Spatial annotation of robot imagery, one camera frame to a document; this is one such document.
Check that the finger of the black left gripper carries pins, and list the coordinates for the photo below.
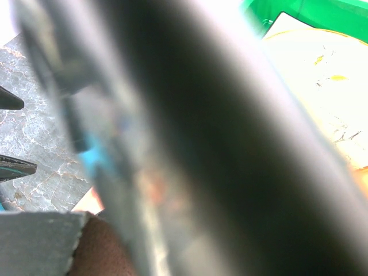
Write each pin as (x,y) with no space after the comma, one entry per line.
(9,101)
(13,168)

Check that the decorated ceramic plate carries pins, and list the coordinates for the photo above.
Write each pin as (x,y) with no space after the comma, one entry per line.
(327,71)

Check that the metal tongs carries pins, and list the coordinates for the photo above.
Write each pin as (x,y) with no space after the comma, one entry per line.
(206,163)

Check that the green plastic crate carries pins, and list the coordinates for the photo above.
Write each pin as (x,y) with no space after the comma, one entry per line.
(348,17)

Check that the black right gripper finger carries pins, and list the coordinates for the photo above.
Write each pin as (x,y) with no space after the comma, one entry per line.
(40,243)

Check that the pink chocolate tray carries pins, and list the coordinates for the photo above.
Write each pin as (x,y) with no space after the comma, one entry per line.
(90,202)

